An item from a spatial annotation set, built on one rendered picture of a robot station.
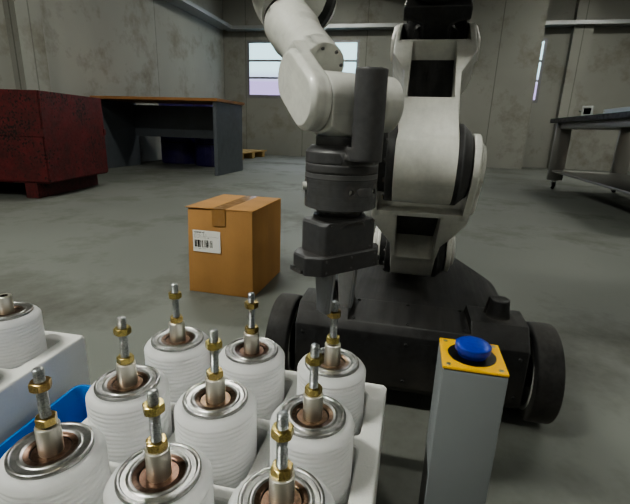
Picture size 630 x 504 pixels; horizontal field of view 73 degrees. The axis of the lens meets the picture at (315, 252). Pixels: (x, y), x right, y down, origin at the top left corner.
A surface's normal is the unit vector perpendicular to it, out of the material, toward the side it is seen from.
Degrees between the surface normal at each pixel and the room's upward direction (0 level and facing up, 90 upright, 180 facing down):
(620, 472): 0
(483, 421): 90
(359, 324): 46
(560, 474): 0
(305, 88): 90
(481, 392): 90
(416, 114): 41
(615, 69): 90
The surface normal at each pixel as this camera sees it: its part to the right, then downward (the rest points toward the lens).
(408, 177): -0.22, 0.50
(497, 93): -0.22, 0.26
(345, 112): 0.45, 0.27
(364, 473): 0.04, -0.96
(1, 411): 0.98, 0.08
